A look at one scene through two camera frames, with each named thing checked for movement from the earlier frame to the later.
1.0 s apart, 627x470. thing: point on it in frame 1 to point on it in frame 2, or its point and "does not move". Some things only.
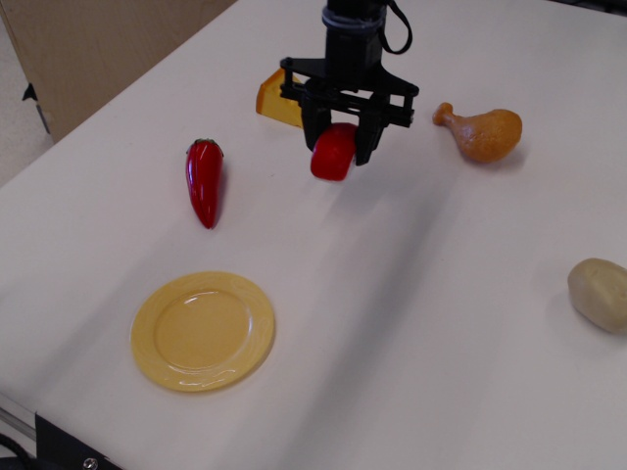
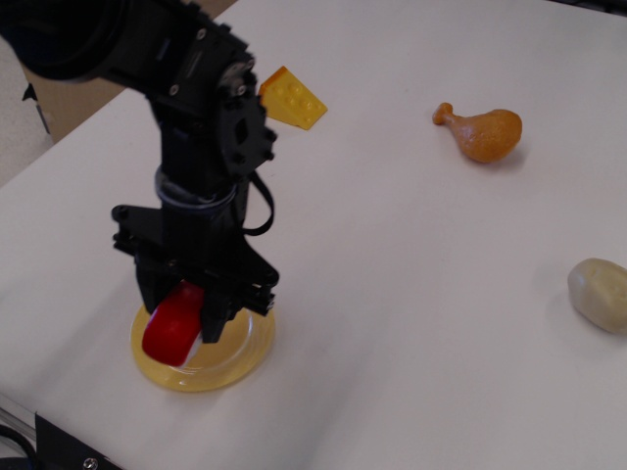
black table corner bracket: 58,449 does not move
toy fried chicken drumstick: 487,136 does not move
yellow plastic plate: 202,331 does not move
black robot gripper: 352,72 to 208,244
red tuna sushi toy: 333,154 to 174,324
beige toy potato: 599,288 does not move
